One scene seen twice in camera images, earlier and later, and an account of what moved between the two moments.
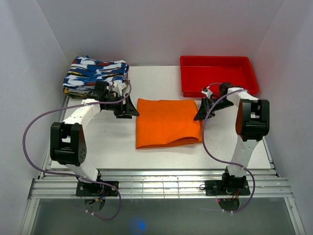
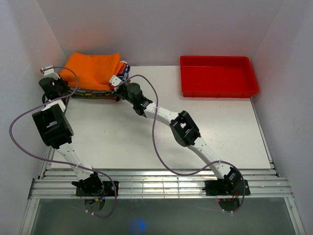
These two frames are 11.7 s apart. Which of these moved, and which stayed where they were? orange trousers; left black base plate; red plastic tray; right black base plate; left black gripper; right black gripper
Moved: left black gripper; orange trousers; right black gripper
Stayed: right black base plate; red plastic tray; left black base plate
